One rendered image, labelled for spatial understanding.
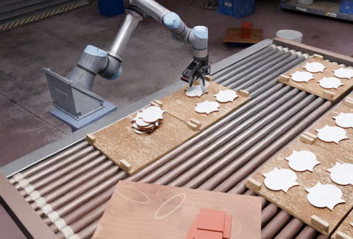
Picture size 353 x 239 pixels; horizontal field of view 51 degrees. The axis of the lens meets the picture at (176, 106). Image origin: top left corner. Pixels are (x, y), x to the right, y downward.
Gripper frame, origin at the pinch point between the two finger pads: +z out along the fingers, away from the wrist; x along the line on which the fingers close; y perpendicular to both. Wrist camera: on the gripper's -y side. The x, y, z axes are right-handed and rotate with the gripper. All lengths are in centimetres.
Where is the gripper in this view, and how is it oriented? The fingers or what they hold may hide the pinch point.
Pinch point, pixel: (196, 90)
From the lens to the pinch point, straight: 205.7
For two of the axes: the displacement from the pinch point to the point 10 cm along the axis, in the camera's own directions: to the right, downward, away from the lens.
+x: -7.1, -3.6, 6.1
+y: 7.1, -3.6, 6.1
